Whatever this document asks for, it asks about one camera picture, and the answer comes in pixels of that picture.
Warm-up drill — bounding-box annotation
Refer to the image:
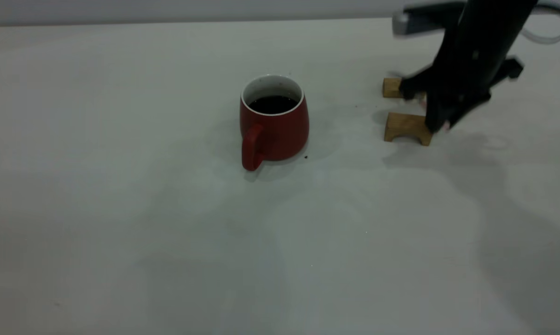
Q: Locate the grey looped cable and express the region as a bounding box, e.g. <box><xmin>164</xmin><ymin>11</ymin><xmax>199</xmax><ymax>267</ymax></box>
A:
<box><xmin>522</xmin><ymin>5</ymin><xmax>560</xmax><ymax>45</ymax></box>

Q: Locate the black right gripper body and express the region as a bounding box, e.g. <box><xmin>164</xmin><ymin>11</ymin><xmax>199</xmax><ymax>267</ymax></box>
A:
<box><xmin>399</xmin><ymin>44</ymin><xmax>525</xmax><ymax>101</ymax></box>

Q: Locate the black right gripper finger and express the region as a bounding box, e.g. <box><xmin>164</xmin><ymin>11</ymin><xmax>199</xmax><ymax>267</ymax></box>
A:
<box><xmin>424</xmin><ymin>95</ymin><xmax>453</xmax><ymax>132</ymax></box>
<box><xmin>450</xmin><ymin>93</ymin><xmax>491</xmax><ymax>128</ymax></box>

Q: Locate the red ceramic coffee cup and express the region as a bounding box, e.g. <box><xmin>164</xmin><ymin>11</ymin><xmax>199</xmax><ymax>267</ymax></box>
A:
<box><xmin>240</xmin><ymin>75</ymin><xmax>310</xmax><ymax>172</ymax></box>

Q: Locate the arched wooden block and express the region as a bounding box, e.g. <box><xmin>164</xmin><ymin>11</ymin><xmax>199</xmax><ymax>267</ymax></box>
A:
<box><xmin>384</xmin><ymin>112</ymin><xmax>433</xmax><ymax>147</ymax></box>

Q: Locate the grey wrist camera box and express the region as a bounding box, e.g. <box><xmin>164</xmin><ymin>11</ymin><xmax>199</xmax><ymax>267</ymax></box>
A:
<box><xmin>392</xmin><ymin>2</ymin><xmax>467</xmax><ymax>37</ymax></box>

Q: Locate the flat rectangular wooden block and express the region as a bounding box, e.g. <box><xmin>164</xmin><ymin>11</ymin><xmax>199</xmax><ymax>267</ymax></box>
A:
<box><xmin>383</xmin><ymin>77</ymin><xmax>426</xmax><ymax>100</ymax></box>

